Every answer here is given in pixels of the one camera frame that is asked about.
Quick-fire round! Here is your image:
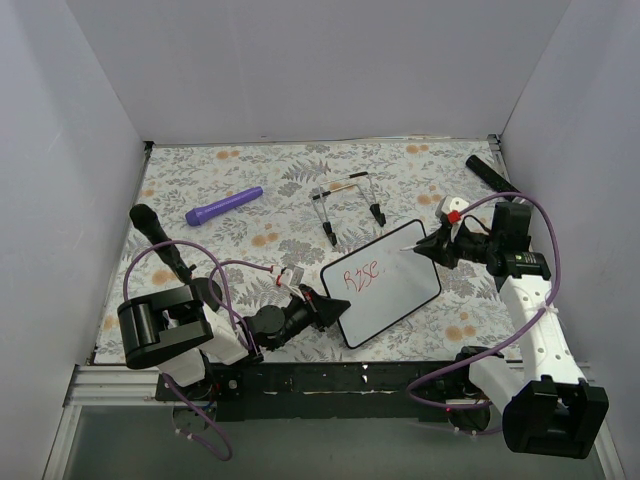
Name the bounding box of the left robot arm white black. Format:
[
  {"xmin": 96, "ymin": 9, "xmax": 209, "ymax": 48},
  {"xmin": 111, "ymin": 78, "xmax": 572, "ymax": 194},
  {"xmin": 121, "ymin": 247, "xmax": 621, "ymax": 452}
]
[{"xmin": 117, "ymin": 284, "xmax": 351, "ymax": 400}]

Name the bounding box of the wire whiteboard stand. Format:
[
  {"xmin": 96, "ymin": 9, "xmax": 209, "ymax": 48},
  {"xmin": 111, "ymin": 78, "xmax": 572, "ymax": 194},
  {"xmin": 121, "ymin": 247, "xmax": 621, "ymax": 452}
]
[{"xmin": 309, "ymin": 171, "xmax": 387, "ymax": 247}]

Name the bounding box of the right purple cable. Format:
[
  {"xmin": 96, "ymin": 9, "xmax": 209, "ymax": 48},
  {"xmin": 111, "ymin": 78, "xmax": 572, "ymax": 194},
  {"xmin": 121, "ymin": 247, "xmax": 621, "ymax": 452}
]
[{"xmin": 407, "ymin": 192, "xmax": 562, "ymax": 436}]

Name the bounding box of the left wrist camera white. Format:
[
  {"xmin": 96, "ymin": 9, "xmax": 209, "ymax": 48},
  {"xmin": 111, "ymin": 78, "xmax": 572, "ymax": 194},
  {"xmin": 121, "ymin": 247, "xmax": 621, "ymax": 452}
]
[{"xmin": 273, "ymin": 265, "xmax": 304, "ymax": 290}]

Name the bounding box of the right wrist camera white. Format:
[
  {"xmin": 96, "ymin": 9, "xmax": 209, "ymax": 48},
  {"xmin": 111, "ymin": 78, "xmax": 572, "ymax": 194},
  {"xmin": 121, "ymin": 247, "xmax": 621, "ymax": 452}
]
[{"xmin": 435, "ymin": 196, "xmax": 469, "ymax": 225}]

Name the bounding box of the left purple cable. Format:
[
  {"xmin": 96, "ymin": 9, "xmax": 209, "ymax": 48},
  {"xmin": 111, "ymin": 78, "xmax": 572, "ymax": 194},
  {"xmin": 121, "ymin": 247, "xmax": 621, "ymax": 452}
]
[{"xmin": 124, "ymin": 239, "xmax": 291, "ymax": 461}]

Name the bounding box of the black base frame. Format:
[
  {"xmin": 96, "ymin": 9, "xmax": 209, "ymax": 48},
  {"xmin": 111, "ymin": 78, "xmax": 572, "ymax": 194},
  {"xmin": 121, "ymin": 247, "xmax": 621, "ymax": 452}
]
[{"xmin": 155, "ymin": 361, "xmax": 447, "ymax": 422}]

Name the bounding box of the small whiteboard black frame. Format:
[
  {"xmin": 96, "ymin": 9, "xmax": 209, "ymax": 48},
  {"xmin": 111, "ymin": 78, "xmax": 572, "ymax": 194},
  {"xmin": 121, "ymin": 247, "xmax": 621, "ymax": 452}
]
[{"xmin": 320, "ymin": 219, "xmax": 442, "ymax": 349}]

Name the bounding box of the purple flashlight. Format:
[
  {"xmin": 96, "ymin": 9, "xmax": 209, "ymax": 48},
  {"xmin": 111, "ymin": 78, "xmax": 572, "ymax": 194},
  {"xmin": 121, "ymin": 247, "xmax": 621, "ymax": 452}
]
[{"xmin": 185, "ymin": 187, "xmax": 263, "ymax": 227}]

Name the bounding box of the black microphone on stand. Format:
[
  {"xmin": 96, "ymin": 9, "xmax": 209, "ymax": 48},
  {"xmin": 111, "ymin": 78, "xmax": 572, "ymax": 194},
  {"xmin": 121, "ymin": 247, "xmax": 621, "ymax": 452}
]
[{"xmin": 129, "ymin": 204, "xmax": 220, "ymax": 312}]

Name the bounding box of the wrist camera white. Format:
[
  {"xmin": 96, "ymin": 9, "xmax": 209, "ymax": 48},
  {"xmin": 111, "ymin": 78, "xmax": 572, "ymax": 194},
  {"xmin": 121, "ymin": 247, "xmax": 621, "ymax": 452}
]
[
  {"xmin": 435, "ymin": 196, "xmax": 469, "ymax": 225},
  {"xmin": 273, "ymin": 265, "xmax": 304, "ymax": 290}
]

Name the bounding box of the black microphone silver head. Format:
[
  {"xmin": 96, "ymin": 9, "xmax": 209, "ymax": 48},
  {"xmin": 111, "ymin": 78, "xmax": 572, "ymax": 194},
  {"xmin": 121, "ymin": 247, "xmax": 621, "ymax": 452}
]
[{"xmin": 465, "ymin": 155, "xmax": 517, "ymax": 201}]

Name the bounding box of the purple cable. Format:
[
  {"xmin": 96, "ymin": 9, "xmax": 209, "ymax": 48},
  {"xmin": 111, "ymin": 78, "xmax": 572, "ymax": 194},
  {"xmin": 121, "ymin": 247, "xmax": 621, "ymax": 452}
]
[
  {"xmin": 124, "ymin": 239, "xmax": 291, "ymax": 461},
  {"xmin": 407, "ymin": 192, "xmax": 562, "ymax": 436}
]

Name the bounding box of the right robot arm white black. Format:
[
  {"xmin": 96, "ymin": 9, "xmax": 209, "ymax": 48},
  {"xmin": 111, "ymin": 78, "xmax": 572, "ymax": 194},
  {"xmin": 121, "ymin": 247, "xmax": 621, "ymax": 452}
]
[{"xmin": 407, "ymin": 192, "xmax": 609, "ymax": 459}]

